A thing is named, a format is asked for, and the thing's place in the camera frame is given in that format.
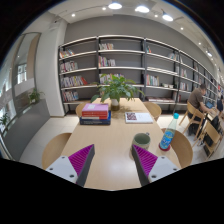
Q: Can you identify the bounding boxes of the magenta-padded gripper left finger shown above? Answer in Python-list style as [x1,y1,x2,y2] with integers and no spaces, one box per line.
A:
[46,143,97,188]

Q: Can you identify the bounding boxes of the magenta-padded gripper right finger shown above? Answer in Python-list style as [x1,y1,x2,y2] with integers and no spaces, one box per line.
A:
[131,143,180,188]

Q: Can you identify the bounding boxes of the clear bottle with blue cap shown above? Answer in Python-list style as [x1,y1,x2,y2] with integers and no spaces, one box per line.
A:
[158,112,180,151]

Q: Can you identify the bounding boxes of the flat round red coaster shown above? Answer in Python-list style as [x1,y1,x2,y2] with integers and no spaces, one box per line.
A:
[157,142,172,152]

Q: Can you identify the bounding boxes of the grey-green patterned mug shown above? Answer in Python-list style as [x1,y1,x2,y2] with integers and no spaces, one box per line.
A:
[131,132,152,150]

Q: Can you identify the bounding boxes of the long grey planter box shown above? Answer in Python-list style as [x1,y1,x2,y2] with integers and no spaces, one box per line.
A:
[1,99,51,161]

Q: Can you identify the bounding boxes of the white book with printed cover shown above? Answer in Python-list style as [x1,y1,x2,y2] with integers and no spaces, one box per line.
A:
[124,111,154,125]

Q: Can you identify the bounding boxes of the thick navy blue book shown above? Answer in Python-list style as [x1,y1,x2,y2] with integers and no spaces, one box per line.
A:
[79,110,112,126]

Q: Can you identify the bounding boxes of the slatted wooden chair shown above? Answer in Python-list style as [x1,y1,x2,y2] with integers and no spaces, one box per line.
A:
[199,119,224,159]
[178,100,206,136]

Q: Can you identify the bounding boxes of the pink-covered red book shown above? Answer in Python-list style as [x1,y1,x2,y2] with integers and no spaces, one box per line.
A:
[81,102,110,116]

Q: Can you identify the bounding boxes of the green plant in planter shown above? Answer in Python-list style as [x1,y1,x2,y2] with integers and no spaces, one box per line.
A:
[27,88,45,105]
[0,113,10,128]

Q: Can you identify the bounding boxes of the person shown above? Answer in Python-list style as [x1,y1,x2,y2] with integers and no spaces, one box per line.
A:
[215,94,224,113]
[187,83,213,128]

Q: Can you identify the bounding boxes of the open laptop with blue screen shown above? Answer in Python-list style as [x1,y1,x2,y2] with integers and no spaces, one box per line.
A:
[204,100,215,110]

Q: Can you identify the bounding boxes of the green potted plant white pot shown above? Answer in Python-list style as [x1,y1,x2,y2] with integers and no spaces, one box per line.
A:
[90,73,146,112]

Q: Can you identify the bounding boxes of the dark metal bookshelf unit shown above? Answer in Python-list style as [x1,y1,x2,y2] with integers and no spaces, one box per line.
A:
[58,34,221,113]

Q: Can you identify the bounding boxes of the ceiling lights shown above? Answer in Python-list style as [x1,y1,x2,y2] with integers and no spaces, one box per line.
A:
[69,1,214,58]

